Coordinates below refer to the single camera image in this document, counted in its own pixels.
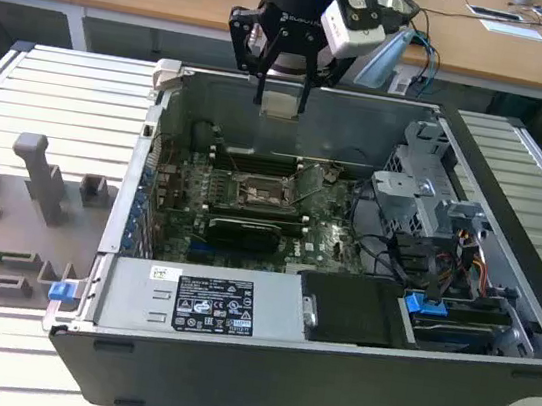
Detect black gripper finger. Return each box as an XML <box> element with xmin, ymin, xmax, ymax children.
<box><xmin>217</xmin><ymin>4</ymin><xmax>289</xmax><ymax>109</ymax></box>
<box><xmin>296</xmin><ymin>40</ymin><xmax>360</xmax><ymax>122</ymax></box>

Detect silver CPU plate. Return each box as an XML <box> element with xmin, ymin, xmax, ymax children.
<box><xmin>259</xmin><ymin>88</ymin><xmax>301</xmax><ymax>123</ymax></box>

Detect metal socket cover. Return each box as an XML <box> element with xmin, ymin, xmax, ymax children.
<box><xmin>293</xmin><ymin>163</ymin><xmax>331</xmax><ymax>208</ymax></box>

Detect black RAM slot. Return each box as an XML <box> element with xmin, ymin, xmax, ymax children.
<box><xmin>201</xmin><ymin>200</ymin><xmax>311</xmax><ymax>226</ymax></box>
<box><xmin>212</xmin><ymin>146</ymin><xmax>308</xmax><ymax>172</ymax></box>
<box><xmin>201</xmin><ymin>208</ymin><xmax>312</xmax><ymax>235</ymax></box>
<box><xmin>210</xmin><ymin>154</ymin><xmax>308</xmax><ymax>182</ymax></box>

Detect CPU socket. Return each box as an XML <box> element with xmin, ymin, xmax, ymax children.
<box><xmin>212</xmin><ymin>167</ymin><xmax>305</xmax><ymax>221</ymax></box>

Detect pale blue teach pendant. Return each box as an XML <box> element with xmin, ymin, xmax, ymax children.
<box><xmin>351</xmin><ymin>22</ymin><xmax>417</xmax><ymax>95</ymax></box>

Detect small white box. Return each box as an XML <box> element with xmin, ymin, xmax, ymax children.
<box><xmin>390</xmin><ymin>75</ymin><xmax>412</xmax><ymax>96</ymax></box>

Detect grey case latch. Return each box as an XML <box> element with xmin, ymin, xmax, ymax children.
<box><xmin>148</xmin><ymin>56</ymin><xmax>187</xmax><ymax>96</ymax></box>

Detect silver metal drive cage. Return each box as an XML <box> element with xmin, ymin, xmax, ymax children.
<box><xmin>362</xmin><ymin>114</ymin><xmax>507</xmax><ymax>250</ymax></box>

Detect green motherboard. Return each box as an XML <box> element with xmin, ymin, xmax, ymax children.
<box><xmin>141</xmin><ymin>140</ymin><xmax>388</xmax><ymax>290</ymax></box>

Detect blue printed paper sheet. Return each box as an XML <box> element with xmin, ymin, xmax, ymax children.
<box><xmin>466</xmin><ymin>3</ymin><xmax>525</xmax><ymax>24</ymax></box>

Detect black graphics card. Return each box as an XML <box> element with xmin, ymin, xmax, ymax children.
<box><xmin>202</xmin><ymin>212</ymin><xmax>285</xmax><ymax>259</ymax></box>

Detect white paper sheet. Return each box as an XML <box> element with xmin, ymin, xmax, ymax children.
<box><xmin>478</xmin><ymin>17</ymin><xmax>542</xmax><ymax>43</ymax></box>

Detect black plastic shroud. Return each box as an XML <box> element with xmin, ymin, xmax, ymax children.
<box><xmin>291</xmin><ymin>267</ymin><xmax>415</xmax><ymax>355</ymax></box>

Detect blue disk carrier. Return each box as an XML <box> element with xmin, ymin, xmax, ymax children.
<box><xmin>396</xmin><ymin>289</ymin><xmax>520</xmax><ymax>362</ymax></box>

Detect silver power supply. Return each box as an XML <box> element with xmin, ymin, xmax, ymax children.
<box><xmin>94</xmin><ymin>248</ymin><xmax>323</xmax><ymax>357</ymax></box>

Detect grey parts rack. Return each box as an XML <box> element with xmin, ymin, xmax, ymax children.
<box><xmin>0</xmin><ymin>127</ymin><xmax>127</xmax><ymax>326</ymax></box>

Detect blue case latch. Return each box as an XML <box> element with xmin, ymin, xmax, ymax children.
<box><xmin>46</xmin><ymin>279</ymin><xmax>75</xmax><ymax>305</ymax></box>

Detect black PC case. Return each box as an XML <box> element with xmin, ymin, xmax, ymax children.
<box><xmin>34</xmin><ymin>47</ymin><xmax>542</xmax><ymax>406</ymax></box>

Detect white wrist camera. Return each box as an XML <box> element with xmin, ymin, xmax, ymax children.
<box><xmin>314</xmin><ymin>0</ymin><xmax>392</xmax><ymax>64</ymax></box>

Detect blue cable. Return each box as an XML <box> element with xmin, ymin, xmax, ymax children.
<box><xmin>405</xmin><ymin>29</ymin><xmax>446</xmax><ymax>100</ymax></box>

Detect black flat data cable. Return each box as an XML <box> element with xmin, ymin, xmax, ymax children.
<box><xmin>383</xmin><ymin>229</ymin><xmax>452</xmax><ymax>307</ymax></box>

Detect orange yellow power wires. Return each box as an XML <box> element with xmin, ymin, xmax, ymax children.
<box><xmin>433</xmin><ymin>225</ymin><xmax>496</xmax><ymax>298</ymax></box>

